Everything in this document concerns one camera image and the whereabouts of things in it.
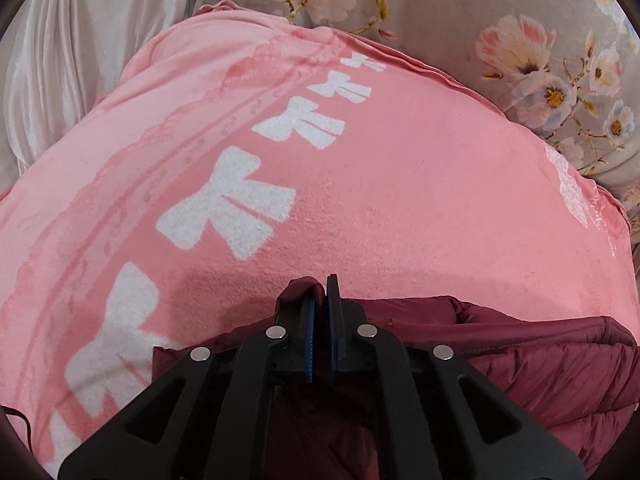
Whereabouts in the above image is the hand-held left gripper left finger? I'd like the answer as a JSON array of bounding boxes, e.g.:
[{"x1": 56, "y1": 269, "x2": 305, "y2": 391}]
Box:
[{"x1": 57, "y1": 280, "x2": 315, "y2": 480}]

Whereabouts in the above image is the white satin curtain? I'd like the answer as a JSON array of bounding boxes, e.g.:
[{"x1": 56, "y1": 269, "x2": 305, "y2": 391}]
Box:
[{"x1": 0, "y1": 0, "x2": 201, "y2": 196}]

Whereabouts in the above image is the maroon quilted jacket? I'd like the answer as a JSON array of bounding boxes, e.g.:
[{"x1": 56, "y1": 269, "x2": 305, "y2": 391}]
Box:
[{"x1": 152, "y1": 277, "x2": 640, "y2": 480}]

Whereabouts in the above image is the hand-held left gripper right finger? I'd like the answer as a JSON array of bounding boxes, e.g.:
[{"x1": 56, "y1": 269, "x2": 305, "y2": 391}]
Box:
[{"x1": 326, "y1": 274, "x2": 587, "y2": 480}]

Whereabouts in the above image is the pink blanket with white bows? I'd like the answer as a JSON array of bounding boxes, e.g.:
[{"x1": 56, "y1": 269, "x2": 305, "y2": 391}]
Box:
[{"x1": 0, "y1": 2, "x2": 636, "y2": 480}]

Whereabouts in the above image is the grey floral bed sheet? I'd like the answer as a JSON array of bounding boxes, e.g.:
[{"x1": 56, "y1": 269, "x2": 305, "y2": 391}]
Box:
[{"x1": 192, "y1": 0, "x2": 640, "y2": 261}]

